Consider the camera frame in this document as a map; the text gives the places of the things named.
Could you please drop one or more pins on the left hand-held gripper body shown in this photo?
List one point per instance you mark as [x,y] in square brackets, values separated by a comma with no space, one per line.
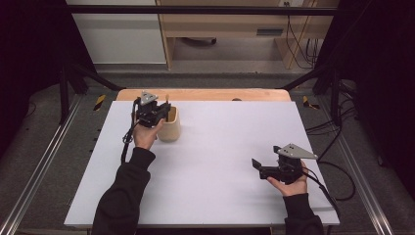
[148,112]

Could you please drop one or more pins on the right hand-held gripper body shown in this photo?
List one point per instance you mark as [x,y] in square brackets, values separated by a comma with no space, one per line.
[290,166]

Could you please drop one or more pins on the cream square cup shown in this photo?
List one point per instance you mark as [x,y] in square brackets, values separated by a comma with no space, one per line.
[171,129]

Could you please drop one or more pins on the person's right hand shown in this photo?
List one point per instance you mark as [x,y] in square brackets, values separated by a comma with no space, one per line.
[292,187]

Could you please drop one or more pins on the person's left hand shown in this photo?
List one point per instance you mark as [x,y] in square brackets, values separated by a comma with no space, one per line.
[145,135]

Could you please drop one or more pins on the white table cover sheet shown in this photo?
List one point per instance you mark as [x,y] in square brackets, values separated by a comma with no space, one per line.
[212,163]

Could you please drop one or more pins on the yellow-black floor tape marker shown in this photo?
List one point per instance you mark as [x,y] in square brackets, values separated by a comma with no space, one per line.
[308,103]
[100,102]

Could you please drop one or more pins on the grey office chair base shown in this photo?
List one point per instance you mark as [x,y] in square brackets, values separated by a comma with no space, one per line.
[199,41]

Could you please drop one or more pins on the white cabinet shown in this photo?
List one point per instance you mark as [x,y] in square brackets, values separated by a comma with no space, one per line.
[120,39]

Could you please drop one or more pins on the light wooden desk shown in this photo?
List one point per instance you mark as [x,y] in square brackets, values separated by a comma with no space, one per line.
[225,29]

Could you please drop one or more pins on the black curtain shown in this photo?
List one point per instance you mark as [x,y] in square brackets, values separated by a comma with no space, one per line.
[381,81]
[26,65]

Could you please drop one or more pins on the aluminium floor rail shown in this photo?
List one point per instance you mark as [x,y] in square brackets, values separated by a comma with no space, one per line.
[32,182]
[362,176]

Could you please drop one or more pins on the black metal frame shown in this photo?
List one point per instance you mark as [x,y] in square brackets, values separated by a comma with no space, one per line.
[195,9]

